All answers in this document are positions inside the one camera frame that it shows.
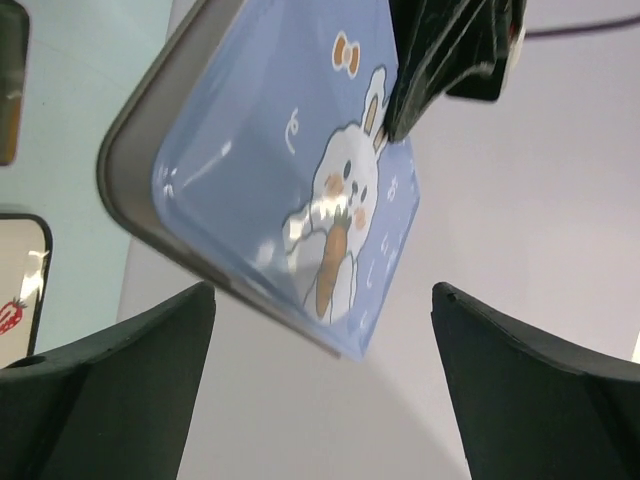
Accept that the strawberry pattern tray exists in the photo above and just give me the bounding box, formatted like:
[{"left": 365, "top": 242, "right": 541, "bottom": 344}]
[{"left": 1, "top": 213, "right": 53, "bottom": 367}]

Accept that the silver tin box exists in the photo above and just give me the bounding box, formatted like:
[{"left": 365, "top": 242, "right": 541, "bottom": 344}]
[{"left": 1, "top": 1, "right": 30, "bottom": 166}]

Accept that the silver tin lid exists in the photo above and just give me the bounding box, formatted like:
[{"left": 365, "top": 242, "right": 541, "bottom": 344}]
[{"left": 96, "top": 1, "right": 420, "bottom": 360}]

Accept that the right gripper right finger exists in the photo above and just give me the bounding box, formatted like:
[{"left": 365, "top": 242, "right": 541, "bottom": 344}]
[{"left": 431, "top": 282, "right": 639, "bottom": 479}]

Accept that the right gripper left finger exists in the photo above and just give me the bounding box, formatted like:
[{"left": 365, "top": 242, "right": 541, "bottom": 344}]
[{"left": 1, "top": 283, "right": 216, "bottom": 479}]

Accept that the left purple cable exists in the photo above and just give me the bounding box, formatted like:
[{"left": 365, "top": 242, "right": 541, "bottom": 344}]
[{"left": 524, "top": 14, "right": 640, "bottom": 39}]

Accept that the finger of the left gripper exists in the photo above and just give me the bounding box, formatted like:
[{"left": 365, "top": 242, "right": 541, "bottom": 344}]
[{"left": 385, "top": 0, "right": 527, "bottom": 141}]

